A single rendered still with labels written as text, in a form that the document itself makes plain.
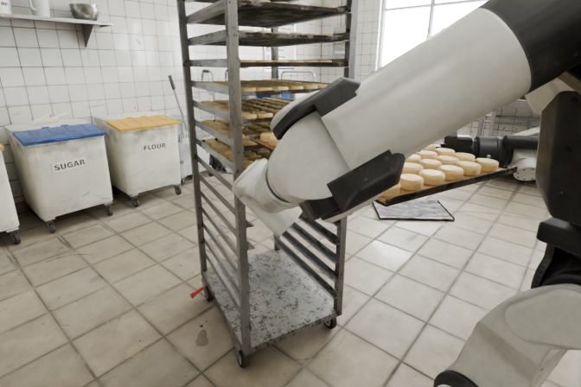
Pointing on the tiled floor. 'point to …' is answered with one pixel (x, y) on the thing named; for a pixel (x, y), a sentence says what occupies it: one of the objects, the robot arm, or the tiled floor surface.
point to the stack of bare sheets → (414, 211)
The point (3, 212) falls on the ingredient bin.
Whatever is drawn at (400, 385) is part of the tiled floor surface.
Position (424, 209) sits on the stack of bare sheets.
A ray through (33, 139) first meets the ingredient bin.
